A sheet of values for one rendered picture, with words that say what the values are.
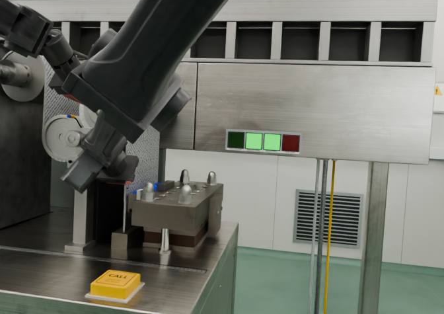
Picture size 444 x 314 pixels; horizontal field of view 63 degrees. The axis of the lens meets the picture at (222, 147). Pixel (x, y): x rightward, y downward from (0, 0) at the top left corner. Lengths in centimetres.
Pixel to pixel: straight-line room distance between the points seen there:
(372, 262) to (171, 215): 83
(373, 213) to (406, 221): 236
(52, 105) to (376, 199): 110
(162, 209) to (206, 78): 52
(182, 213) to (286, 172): 271
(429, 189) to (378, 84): 262
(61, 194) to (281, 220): 253
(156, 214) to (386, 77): 81
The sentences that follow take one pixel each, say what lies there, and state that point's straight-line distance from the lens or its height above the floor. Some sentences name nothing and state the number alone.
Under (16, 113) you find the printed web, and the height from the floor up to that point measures 123.
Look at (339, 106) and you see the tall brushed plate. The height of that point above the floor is 131.
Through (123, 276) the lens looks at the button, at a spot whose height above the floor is 92.
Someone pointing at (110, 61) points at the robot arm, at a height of 127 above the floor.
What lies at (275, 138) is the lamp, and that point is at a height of 120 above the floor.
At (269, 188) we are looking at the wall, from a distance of 357.
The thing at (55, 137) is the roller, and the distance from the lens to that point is 105.
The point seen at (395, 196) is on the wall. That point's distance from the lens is 371.
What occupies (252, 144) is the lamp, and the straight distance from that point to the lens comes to 119.
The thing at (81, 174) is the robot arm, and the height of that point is 111.
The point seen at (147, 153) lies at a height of 113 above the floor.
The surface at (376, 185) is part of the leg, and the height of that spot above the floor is 105.
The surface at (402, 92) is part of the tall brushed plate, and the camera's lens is 125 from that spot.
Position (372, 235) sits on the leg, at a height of 87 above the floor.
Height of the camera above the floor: 122
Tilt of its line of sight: 3 degrees down
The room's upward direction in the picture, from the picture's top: 3 degrees clockwise
